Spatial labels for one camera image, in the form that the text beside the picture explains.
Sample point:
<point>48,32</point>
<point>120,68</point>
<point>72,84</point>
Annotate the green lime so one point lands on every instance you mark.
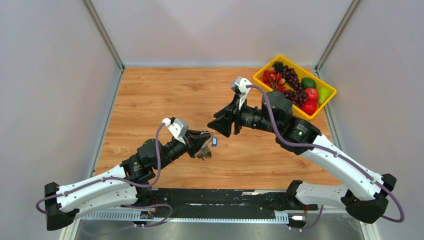
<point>308,82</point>

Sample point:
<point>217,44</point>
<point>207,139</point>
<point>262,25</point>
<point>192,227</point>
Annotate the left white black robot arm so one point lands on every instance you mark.
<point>127,183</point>

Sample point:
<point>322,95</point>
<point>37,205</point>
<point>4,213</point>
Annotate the yellow plastic bin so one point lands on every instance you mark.
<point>301,72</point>

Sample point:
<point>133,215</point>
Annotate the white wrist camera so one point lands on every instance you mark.
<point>241,89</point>
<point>177,127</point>

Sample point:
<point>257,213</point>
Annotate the red apple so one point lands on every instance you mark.
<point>313,94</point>

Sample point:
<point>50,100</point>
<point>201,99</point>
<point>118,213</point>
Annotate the red strawberries cluster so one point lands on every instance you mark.
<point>274,80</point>

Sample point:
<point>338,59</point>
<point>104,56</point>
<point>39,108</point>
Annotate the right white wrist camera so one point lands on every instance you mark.
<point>241,89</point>

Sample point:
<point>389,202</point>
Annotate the red round fruit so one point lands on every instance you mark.
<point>309,107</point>

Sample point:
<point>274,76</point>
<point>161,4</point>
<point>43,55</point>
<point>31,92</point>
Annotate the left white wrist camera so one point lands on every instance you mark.
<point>177,127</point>

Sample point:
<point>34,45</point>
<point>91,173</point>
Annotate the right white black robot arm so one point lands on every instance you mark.
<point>364,194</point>

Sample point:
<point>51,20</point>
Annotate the blue key tag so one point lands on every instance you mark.
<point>214,142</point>

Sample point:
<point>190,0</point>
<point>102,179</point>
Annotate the metal keyring with keys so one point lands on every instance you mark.
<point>205,152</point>

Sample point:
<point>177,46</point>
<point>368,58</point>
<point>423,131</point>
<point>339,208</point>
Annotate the dark grape bunch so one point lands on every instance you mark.
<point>294,92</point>

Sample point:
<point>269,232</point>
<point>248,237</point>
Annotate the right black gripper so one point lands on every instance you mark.
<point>223,123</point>

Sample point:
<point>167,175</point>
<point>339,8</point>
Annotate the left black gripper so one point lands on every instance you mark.
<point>194,140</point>

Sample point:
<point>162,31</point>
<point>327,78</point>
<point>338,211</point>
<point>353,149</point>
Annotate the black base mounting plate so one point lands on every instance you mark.
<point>221,203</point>

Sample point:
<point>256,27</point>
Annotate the green pear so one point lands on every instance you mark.
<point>324,93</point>

